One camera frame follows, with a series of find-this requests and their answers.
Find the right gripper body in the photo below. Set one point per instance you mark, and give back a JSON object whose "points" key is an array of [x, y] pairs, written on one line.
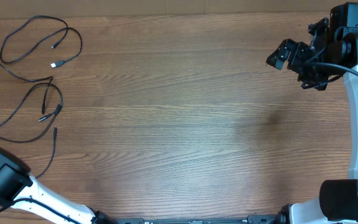
{"points": [[321, 81]]}

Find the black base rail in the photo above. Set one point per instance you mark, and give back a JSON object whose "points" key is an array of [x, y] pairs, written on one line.
{"points": [[251, 219]]}

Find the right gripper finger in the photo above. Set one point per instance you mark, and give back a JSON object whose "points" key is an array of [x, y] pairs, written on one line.
{"points": [[281, 54], [298, 55]]}

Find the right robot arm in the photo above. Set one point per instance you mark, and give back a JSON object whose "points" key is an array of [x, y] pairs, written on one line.
{"points": [[332, 55]]}

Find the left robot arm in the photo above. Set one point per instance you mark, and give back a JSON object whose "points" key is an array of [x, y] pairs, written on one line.
{"points": [[19, 189]]}

